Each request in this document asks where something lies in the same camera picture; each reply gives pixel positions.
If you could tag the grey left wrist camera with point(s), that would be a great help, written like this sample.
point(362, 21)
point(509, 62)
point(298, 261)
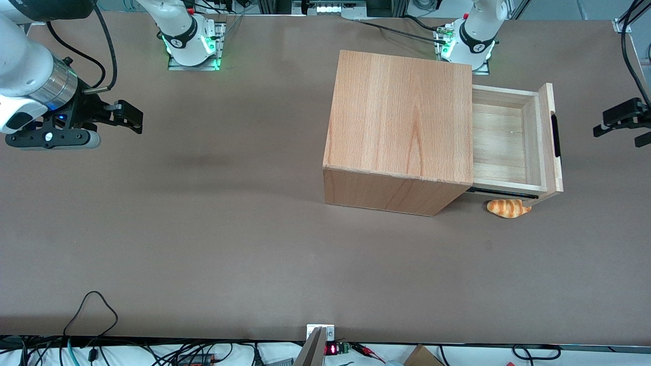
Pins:
point(643, 140)

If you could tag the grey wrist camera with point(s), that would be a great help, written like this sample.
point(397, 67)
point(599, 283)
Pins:
point(51, 142)
point(643, 140)

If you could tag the light wooden drawer cabinet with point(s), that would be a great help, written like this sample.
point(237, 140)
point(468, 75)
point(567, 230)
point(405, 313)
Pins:
point(396, 112)

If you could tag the metal corner bracket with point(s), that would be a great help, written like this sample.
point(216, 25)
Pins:
point(621, 25)

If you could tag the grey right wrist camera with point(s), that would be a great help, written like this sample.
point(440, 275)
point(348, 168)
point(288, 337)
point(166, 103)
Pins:
point(51, 142)

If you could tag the toy croissant bread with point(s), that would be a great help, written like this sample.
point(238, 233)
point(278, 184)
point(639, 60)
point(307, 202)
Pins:
point(508, 209)

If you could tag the black and red device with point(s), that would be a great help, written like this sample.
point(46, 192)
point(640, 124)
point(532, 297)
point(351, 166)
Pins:
point(196, 360)

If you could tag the red digital display module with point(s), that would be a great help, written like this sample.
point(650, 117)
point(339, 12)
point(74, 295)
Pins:
point(331, 349)

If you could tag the small metal bracket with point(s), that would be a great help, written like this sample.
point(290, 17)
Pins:
point(329, 331)

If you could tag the white lit power strip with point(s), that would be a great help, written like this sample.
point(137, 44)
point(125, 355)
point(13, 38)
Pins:
point(335, 8)

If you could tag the brown cardboard piece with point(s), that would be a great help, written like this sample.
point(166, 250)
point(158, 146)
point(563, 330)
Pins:
point(422, 357)

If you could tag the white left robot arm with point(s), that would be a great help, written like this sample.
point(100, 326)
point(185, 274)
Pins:
point(475, 35)

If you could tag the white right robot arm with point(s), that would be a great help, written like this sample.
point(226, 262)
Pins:
point(20, 61)

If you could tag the red clip test leads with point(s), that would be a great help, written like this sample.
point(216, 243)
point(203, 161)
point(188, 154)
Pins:
point(367, 349)

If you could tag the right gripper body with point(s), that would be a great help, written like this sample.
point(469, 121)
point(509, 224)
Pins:
point(87, 111)

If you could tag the aluminium profile bar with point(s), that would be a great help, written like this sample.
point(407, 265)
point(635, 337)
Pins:
point(311, 351)

